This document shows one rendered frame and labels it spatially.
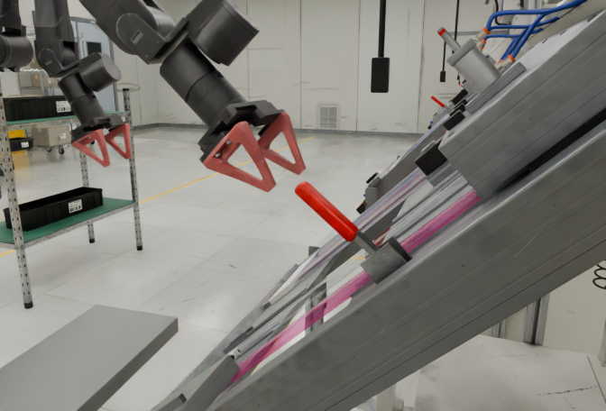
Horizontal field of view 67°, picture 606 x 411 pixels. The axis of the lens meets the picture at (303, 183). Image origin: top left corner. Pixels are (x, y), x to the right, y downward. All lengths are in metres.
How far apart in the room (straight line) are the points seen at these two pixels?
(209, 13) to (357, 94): 8.83
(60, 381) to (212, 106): 0.70
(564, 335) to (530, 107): 1.71
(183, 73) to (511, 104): 0.38
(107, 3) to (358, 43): 8.86
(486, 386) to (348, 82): 8.65
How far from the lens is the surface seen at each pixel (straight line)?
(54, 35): 1.12
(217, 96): 0.56
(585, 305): 1.97
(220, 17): 0.57
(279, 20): 9.94
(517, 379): 1.03
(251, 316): 0.92
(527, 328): 1.14
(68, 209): 3.09
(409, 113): 9.20
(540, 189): 0.31
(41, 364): 1.15
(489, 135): 0.34
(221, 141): 0.51
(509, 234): 0.31
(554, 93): 0.34
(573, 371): 1.10
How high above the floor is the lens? 1.18
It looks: 13 degrees down
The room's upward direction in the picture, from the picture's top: straight up
